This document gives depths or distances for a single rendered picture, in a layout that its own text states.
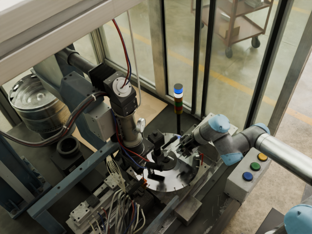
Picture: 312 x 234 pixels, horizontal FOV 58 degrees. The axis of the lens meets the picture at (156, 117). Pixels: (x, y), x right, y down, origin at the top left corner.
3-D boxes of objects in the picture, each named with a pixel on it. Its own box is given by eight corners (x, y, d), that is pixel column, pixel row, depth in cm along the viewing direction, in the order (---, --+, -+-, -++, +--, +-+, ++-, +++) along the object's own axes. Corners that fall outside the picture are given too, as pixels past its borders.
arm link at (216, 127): (223, 134, 103) (211, 115, 105) (205, 146, 112) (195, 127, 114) (236, 128, 108) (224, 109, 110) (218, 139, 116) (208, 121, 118)
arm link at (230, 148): (255, 152, 106) (239, 126, 108) (231, 165, 103) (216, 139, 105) (245, 156, 113) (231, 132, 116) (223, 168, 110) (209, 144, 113)
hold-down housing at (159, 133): (160, 152, 125) (156, 124, 110) (166, 159, 123) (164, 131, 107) (150, 159, 123) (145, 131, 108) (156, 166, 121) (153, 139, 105)
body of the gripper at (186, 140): (173, 146, 125) (188, 136, 116) (184, 136, 130) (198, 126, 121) (185, 159, 124) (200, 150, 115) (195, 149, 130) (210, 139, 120)
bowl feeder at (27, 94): (64, 104, 195) (44, 63, 167) (92, 126, 180) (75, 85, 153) (25, 131, 181) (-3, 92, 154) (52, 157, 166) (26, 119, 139)
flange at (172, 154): (181, 159, 136) (181, 157, 134) (165, 174, 132) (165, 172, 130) (165, 146, 142) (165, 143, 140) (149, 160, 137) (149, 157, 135)
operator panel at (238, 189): (251, 156, 158) (256, 141, 146) (269, 167, 153) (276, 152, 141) (223, 191, 145) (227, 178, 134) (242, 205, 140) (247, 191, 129)
